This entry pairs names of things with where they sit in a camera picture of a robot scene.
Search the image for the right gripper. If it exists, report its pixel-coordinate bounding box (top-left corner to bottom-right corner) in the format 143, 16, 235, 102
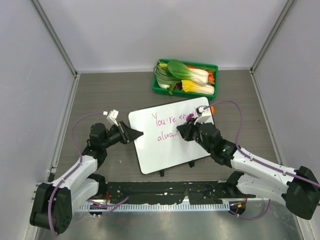
178, 117, 213, 153

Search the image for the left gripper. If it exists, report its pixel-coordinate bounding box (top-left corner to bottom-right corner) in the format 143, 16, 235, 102
101, 121, 142, 149

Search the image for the white marker with pink cap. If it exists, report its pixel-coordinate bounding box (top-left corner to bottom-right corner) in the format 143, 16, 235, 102
172, 113, 195, 136

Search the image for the white whiteboard black frame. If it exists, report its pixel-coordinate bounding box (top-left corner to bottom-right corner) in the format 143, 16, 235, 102
128, 96, 210, 175

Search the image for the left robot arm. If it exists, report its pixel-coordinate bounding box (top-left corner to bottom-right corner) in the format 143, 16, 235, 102
29, 121, 143, 235

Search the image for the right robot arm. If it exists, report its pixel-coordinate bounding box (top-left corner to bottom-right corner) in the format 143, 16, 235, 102
176, 123, 320, 220

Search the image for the orange tangerine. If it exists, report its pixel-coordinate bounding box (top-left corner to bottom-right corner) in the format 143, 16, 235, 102
210, 106, 215, 114

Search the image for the green plastic tray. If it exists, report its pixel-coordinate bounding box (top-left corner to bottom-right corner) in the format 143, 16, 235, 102
152, 59, 218, 100

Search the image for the yellow bok choy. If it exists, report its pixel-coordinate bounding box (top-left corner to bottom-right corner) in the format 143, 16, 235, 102
181, 80, 215, 95

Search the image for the green bok choy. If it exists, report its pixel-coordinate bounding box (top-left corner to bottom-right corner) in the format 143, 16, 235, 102
167, 59, 208, 85

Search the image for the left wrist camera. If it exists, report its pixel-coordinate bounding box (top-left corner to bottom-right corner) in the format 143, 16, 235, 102
106, 109, 119, 126

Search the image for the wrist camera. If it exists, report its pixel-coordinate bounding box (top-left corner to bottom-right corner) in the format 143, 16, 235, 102
106, 109, 119, 126
193, 106, 212, 125

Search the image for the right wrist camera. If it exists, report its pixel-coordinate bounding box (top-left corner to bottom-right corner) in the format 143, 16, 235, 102
193, 106, 212, 125

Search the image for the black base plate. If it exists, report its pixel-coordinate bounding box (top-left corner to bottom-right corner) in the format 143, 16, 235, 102
90, 181, 256, 205

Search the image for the white slotted cable duct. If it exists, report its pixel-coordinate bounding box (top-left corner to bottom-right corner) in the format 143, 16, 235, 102
77, 202, 230, 212

